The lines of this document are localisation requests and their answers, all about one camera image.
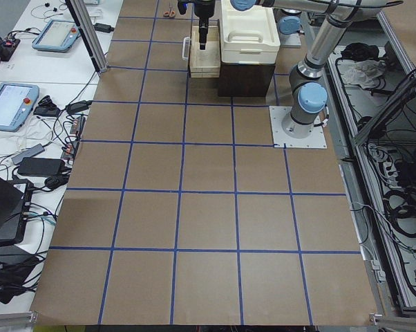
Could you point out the grey orange scissors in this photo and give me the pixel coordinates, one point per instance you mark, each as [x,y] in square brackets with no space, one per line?
[170,13]

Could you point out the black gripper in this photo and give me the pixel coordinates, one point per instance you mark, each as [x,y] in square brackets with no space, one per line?
[203,9]

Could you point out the blue teach pendant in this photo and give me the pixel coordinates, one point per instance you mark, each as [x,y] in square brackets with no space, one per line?
[58,36]
[16,102]

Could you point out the lower blue teach pendant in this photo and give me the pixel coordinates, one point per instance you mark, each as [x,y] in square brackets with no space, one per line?
[16,102]

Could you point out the cream plastic tray box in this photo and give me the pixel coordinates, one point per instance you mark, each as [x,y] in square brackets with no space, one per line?
[248,37]

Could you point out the upper blue teach pendant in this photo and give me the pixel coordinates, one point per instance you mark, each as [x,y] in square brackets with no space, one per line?
[58,36]

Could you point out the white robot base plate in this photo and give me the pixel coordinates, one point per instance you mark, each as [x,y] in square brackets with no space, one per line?
[286,133]

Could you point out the dark brown drawer cabinet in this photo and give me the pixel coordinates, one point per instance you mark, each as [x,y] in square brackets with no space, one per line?
[244,80]

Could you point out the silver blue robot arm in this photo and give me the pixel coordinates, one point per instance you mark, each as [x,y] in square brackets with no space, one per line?
[308,95]

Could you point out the white crumpled cloth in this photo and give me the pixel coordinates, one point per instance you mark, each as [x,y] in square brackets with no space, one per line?
[365,74]

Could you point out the black laptop computer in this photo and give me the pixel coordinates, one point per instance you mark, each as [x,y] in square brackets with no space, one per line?
[15,199]

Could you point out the aluminium frame post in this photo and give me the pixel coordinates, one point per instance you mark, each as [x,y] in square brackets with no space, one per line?
[79,13]

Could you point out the grey usb hub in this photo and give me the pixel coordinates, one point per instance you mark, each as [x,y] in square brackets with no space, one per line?
[27,153]

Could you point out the black power brick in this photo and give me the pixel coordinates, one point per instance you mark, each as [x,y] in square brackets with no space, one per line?
[31,166]

